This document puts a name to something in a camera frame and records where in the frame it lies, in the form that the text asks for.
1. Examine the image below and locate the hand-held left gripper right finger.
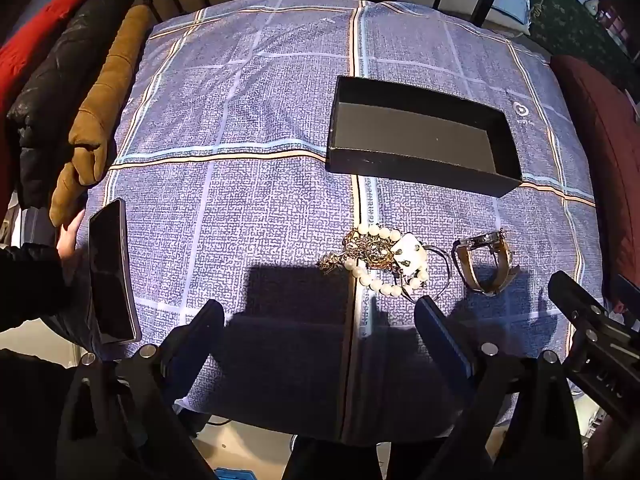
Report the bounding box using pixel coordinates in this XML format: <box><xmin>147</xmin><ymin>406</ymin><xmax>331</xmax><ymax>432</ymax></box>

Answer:
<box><xmin>414</xmin><ymin>296</ymin><xmax>586</xmax><ymax>480</ymax></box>

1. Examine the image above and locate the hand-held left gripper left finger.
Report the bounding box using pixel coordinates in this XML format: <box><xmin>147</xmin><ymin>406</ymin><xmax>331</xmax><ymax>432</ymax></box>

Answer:
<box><xmin>55</xmin><ymin>299</ymin><xmax>226</xmax><ymax>480</ymax></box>

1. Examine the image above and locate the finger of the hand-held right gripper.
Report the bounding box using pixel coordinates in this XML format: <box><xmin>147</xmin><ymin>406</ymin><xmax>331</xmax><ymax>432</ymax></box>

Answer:
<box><xmin>616</xmin><ymin>274</ymin><xmax>640</xmax><ymax>331</ymax></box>
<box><xmin>547</xmin><ymin>271</ymin><xmax>640</xmax><ymax>423</ymax></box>

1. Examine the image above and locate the white pearl bracelet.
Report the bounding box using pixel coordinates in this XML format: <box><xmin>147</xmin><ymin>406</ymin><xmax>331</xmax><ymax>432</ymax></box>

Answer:
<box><xmin>345</xmin><ymin>224</ymin><xmax>430</xmax><ymax>298</ymax></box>

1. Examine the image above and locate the wristwatch with tan strap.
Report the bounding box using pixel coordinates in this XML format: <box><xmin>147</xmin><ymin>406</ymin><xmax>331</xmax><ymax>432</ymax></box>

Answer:
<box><xmin>451</xmin><ymin>228</ymin><xmax>521</xmax><ymax>295</ymax></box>

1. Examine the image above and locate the gold ornate ring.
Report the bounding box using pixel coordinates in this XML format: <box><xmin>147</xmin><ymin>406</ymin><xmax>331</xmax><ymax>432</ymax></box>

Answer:
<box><xmin>357</xmin><ymin>239</ymin><xmax>399</xmax><ymax>272</ymax></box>

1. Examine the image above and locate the black jewelry box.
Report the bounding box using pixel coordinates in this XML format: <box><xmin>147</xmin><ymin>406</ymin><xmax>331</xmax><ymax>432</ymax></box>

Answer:
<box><xmin>325</xmin><ymin>75</ymin><xmax>523</xmax><ymax>198</ymax></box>

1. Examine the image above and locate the another person's forearm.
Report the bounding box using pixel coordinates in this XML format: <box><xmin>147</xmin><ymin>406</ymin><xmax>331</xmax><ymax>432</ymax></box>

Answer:
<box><xmin>0</xmin><ymin>242</ymin><xmax>68</xmax><ymax>333</ymax></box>

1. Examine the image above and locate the white earring card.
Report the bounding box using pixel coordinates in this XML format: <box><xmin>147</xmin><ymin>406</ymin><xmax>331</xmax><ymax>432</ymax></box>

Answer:
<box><xmin>392</xmin><ymin>232</ymin><xmax>431</xmax><ymax>273</ymax></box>

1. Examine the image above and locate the dark red cushion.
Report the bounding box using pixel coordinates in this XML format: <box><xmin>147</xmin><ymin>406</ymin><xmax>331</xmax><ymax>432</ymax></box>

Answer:
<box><xmin>550</xmin><ymin>55</ymin><xmax>640</xmax><ymax>307</ymax></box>

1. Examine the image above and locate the brown suede cloth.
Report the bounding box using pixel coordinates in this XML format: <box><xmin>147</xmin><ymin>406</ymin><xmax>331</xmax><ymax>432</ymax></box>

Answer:
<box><xmin>48</xmin><ymin>4</ymin><xmax>154</xmax><ymax>229</ymax></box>

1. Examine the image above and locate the green patterned carpet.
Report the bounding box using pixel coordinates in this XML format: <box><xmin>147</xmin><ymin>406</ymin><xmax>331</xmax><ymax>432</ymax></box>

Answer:
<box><xmin>520</xmin><ymin>0</ymin><xmax>640</xmax><ymax>98</ymax></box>

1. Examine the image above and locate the black quilted jacket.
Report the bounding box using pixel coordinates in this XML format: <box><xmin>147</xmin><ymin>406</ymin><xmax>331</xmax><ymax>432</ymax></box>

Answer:
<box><xmin>6</xmin><ymin>0</ymin><xmax>137</xmax><ymax>211</ymax></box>

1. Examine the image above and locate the red cloth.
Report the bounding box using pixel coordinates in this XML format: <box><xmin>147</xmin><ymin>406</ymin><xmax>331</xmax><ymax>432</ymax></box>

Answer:
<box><xmin>0</xmin><ymin>0</ymin><xmax>99</xmax><ymax>201</ymax></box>

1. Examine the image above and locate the gold chain necklace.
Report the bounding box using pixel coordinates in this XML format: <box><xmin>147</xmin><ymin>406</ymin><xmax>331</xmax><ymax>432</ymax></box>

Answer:
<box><xmin>317</xmin><ymin>232</ymin><xmax>362</xmax><ymax>277</ymax></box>

